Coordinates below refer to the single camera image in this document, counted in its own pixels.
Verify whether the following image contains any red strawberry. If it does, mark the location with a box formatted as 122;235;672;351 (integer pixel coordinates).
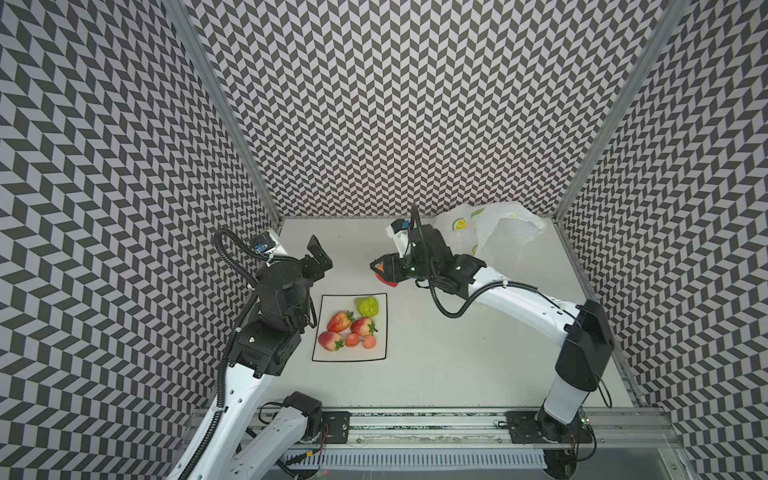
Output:
327;310;354;333
376;273;398;288

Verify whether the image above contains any green bumpy fruit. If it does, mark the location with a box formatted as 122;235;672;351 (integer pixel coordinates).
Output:
354;296;380;318

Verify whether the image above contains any peach with green leaves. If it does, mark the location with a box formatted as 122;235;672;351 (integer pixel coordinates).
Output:
350;318;378;336

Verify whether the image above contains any white plastic bag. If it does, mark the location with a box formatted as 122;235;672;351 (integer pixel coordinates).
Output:
434;202;546;274

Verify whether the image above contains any small orange red fruit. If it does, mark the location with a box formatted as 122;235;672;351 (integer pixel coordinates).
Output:
362;335;377;349

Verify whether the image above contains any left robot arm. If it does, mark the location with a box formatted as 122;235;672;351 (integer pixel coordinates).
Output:
169;228;333;479

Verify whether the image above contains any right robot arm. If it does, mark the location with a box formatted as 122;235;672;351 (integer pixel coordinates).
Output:
370;217;614;443

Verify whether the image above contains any black outlined white mat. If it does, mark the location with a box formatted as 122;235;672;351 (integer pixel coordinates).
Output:
312;294;388;363

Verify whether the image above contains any white ribbed vent strip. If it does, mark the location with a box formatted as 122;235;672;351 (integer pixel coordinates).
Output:
291;449;547;471

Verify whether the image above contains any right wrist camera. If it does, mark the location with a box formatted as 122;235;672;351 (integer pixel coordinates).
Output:
386;219;411;258

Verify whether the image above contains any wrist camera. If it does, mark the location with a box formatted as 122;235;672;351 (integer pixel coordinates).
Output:
248;229;288;259
386;219;411;258

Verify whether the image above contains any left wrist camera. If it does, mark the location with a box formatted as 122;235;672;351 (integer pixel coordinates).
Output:
248;229;288;259

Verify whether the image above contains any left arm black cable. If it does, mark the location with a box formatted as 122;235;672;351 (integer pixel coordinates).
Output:
176;227;301;480

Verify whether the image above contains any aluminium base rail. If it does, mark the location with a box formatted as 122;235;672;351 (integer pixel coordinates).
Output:
318;407;682;449

